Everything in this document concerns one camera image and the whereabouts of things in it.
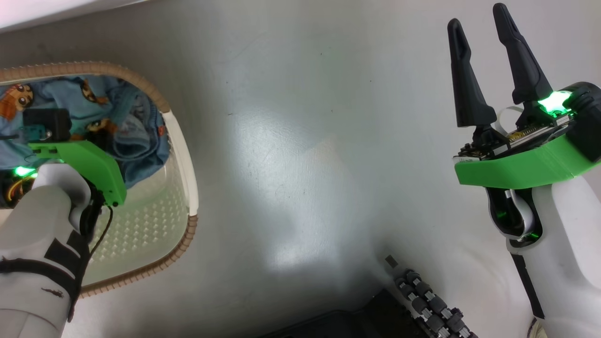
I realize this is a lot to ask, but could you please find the cream perforated laundry basket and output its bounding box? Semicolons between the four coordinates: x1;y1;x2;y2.
0;61;199;299

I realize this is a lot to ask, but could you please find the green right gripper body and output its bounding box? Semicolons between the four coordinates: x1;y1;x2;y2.
453;89;601;189

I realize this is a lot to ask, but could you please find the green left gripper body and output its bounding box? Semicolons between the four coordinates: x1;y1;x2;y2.
28;140;127;207

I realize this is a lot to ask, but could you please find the thin black cable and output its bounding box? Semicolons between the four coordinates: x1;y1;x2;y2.
88;204;114;258

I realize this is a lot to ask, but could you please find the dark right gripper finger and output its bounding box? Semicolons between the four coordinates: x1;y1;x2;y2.
447;18;497;128
492;3;554;105

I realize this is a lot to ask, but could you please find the blue cartoon print garment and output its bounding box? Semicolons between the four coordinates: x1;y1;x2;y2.
0;75;170;188

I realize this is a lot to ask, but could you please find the white front-load washing machine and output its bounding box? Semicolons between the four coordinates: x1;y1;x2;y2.
0;0;146;31

